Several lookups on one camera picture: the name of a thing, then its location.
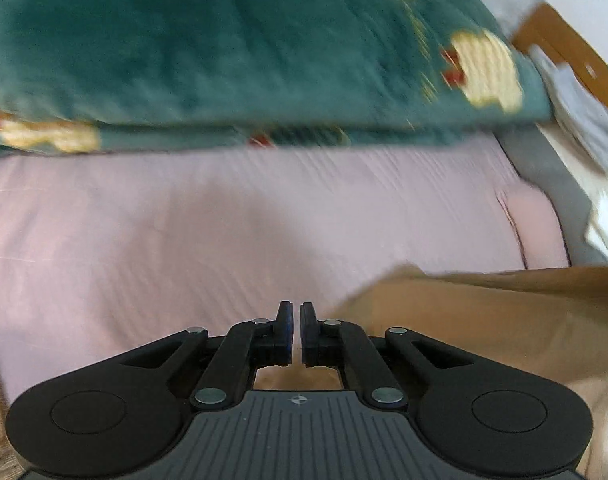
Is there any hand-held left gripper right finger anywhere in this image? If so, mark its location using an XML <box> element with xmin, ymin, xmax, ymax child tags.
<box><xmin>300</xmin><ymin>301</ymin><xmax>479</xmax><ymax>409</ymax></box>

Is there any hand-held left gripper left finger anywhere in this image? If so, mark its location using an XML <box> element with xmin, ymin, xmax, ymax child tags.
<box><xmin>119</xmin><ymin>301</ymin><xmax>294</xmax><ymax>409</ymax></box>

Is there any tan shirt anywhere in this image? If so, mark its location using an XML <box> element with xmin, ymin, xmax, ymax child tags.
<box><xmin>329</xmin><ymin>265</ymin><xmax>608</xmax><ymax>480</ymax></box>

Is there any pink bed sheet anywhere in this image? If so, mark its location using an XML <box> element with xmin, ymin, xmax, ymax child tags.
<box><xmin>0</xmin><ymin>132</ymin><xmax>535</xmax><ymax>406</ymax></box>

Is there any pink pillow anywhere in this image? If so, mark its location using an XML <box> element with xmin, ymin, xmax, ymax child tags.
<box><xmin>496</xmin><ymin>182</ymin><xmax>571</xmax><ymax>271</ymax></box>

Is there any green printed blanket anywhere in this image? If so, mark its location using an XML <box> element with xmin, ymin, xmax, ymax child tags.
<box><xmin>0</xmin><ymin>0</ymin><xmax>555</xmax><ymax>160</ymax></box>

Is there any grey pillow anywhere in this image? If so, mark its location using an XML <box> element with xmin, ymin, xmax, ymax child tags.
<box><xmin>495</xmin><ymin>122</ymin><xmax>608</xmax><ymax>268</ymax></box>

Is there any grey cloth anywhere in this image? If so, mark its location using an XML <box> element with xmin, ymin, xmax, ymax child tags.
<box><xmin>528</xmin><ymin>45</ymin><xmax>608</xmax><ymax>182</ymax></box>

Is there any wooden board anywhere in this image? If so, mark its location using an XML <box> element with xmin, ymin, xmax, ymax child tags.
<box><xmin>511</xmin><ymin>2</ymin><xmax>608</xmax><ymax>111</ymax></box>

